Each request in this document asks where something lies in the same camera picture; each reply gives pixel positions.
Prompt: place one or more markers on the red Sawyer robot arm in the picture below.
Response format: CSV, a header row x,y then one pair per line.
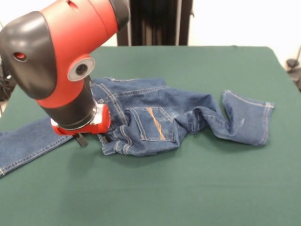
x,y
47,47

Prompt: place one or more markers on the black power adapter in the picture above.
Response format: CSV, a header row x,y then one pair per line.
x,y
291,63

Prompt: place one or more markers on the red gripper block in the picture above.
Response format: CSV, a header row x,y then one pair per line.
x,y
101,124

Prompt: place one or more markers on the blue denim jeans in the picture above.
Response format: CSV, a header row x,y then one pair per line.
x,y
152,113

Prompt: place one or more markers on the dark green table cloth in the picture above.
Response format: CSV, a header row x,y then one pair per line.
x,y
188,188

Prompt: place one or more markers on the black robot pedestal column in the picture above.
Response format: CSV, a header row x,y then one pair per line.
x,y
152,23

